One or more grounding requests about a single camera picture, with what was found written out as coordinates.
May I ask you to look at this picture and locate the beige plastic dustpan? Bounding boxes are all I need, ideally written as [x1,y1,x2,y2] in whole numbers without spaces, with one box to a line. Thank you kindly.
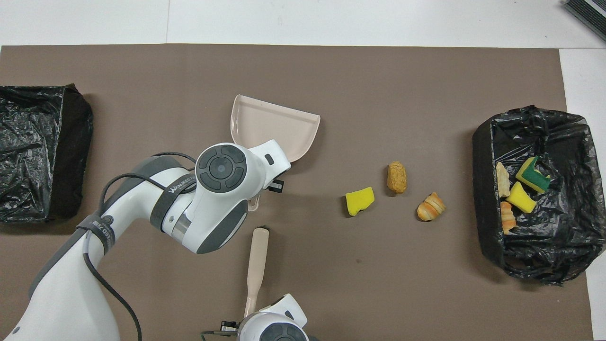
[230,94,321,211]

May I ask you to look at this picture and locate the beige hand brush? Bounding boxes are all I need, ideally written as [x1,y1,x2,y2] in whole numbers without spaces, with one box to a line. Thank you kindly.
[244,227,270,319]

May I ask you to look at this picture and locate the yellow green sponge piece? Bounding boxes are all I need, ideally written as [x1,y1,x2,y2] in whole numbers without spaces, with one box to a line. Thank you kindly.
[515,156,552,194]
[506,182,537,214]
[345,187,375,217]

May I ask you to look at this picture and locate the brown oval bread roll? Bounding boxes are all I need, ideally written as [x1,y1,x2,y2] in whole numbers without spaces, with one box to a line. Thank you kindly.
[387,161,408,195]

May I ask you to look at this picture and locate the small striped croissant piece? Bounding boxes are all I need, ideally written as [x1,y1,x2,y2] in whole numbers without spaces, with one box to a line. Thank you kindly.
[417,192,446,222]

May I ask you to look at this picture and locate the pale torn bread piece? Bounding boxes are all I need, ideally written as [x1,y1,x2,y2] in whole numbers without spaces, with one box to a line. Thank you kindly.
[496,162,511,198]

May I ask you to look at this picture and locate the long striped croissant piece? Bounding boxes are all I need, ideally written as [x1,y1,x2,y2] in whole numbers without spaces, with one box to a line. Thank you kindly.
[500,201,517,235]

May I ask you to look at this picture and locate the black bag-lined bin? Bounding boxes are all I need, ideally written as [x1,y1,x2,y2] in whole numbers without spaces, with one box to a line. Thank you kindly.
[0,84,94,224]
[472,105,606,285]

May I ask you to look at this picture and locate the brown table mat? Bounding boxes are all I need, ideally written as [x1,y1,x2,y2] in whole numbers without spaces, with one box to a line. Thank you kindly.
[0,44,595,341]

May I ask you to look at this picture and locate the grey ribbed box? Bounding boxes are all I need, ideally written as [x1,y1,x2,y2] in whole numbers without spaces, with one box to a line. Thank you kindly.
[561,0,606,42]

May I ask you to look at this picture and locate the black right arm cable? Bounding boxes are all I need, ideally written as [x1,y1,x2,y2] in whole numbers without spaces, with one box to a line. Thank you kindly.
[201,329,237,341]

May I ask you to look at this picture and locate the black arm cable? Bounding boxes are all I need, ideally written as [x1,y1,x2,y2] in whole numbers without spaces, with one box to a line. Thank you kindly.
[83,152,197,341]
[201,329,237,341]

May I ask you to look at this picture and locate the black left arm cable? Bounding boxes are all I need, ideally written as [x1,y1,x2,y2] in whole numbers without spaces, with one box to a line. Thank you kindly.
[83,152,197,341]

